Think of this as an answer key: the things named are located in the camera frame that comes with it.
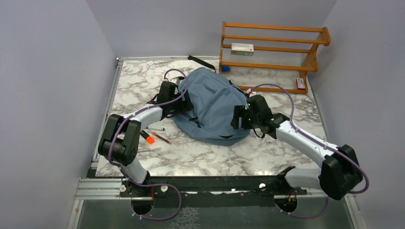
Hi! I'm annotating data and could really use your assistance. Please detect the blue student backpack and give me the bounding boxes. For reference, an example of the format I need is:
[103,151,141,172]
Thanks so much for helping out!
[173,56,250,146]

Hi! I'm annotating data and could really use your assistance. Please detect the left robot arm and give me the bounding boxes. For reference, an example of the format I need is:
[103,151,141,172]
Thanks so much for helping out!
[97,81,193,196]

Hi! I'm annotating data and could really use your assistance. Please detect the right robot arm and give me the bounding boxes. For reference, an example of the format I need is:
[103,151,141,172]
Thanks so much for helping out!
[231,95,366,200]

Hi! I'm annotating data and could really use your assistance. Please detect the blue capped pen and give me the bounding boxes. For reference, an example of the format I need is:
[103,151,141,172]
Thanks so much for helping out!
[146,126,165,131]

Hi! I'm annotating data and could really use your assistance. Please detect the red pen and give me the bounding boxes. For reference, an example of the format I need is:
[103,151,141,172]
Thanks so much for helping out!
[151,132,172,145]

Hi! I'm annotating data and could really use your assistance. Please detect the orange black highlighter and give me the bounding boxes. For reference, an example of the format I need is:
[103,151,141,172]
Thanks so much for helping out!
[140,130,155,144]

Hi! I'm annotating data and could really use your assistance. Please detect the wooden shelf rack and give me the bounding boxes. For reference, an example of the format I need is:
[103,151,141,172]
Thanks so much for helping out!
[219,21,331,94]

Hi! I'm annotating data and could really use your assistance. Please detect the small red white box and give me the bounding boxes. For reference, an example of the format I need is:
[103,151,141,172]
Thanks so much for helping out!
[296,78,306,90]

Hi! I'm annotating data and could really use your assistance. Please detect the small blue object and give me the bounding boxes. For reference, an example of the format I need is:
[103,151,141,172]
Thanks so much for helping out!
[221,65,231,72]

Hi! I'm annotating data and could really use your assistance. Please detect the white box on shelf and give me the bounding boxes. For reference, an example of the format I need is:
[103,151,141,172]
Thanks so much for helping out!
[231,43,254,56]

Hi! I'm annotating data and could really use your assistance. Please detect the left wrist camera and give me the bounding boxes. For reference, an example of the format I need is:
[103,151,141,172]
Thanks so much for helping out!
[170,77,181,85]

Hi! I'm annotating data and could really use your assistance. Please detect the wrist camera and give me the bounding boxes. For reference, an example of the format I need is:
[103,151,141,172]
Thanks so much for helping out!
[246,88,253,98]
[170,77,181,85]

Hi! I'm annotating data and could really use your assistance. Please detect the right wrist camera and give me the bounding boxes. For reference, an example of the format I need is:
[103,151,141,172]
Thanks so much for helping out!
[246,88,253,98]

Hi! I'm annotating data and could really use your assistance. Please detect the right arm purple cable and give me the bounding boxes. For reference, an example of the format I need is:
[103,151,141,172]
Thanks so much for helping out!
[248,83,370,219]

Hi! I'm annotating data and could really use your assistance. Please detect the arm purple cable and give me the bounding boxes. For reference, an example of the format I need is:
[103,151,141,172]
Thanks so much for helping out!
[248,83,370,219]
[107,69,190,221]

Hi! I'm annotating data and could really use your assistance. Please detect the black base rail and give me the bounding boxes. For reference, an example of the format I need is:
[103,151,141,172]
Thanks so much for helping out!
[87,169,317,209]

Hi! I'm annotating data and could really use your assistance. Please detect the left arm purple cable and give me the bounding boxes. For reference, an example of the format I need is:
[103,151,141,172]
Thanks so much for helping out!
[107,69,190,221]

